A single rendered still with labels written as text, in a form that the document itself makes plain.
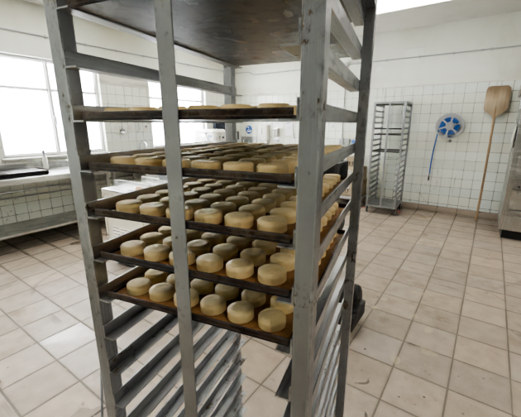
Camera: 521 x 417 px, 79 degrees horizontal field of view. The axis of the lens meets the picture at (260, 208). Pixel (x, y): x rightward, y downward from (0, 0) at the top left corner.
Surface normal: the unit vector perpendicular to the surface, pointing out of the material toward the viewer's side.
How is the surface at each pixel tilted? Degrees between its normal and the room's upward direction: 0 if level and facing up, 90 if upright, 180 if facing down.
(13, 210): 90
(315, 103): 90
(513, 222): 90
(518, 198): 91
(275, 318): 0
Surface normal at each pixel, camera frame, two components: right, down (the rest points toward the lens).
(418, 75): -0.58, 0.21
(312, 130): -0.39, 0.24
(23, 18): 0.82, 0.14
